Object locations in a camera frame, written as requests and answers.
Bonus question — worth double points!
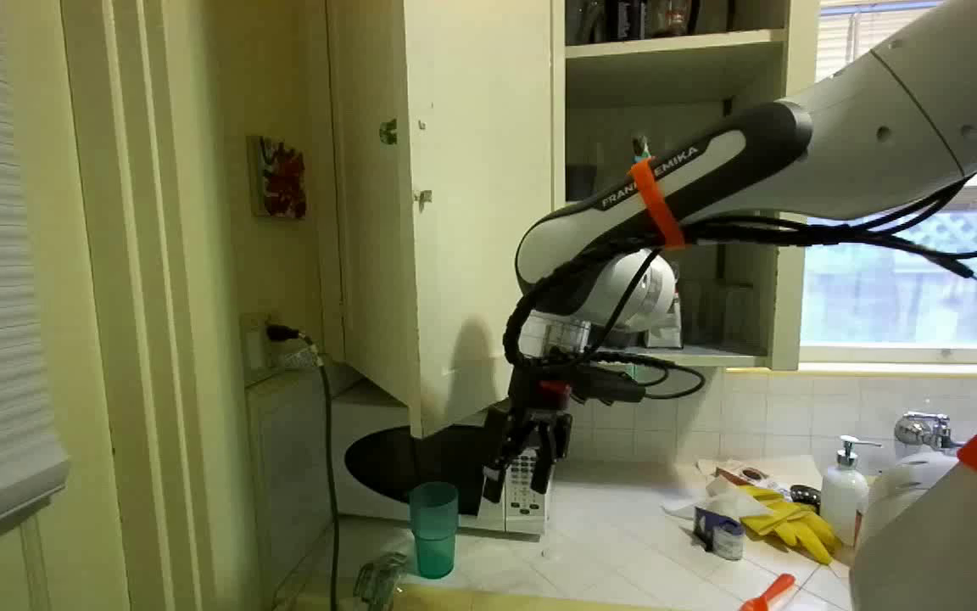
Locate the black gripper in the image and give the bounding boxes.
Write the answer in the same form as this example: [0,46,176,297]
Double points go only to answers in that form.
[483,354,643,501]

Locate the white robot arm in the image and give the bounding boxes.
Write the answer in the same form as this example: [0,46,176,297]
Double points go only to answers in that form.
[502,0,977,611]

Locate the teal plastic cup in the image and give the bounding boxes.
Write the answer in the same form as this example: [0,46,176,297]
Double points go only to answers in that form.
[410,481,457,579]

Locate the white microwave oven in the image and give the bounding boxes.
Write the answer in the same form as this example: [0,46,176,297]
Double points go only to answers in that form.
[333,383,550,539]

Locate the yellow rubber gloves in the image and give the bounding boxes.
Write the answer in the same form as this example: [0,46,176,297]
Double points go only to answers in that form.
[743,486,839,568]

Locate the orange plastic spoon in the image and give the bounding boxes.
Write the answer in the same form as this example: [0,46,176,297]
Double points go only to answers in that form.
[740,574,796,611]

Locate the white soap pump bottle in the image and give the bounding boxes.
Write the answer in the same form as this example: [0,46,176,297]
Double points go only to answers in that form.
[821,434,867,548]

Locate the chrome faucet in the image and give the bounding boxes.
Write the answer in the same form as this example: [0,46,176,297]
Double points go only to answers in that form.
[894,410,952,450]

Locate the white wall cabinet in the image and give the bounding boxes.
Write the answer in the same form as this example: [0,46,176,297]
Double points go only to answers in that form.
[322,0,821,440]

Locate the red wall picture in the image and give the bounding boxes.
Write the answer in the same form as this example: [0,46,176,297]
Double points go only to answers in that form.
[259,138,305,219]

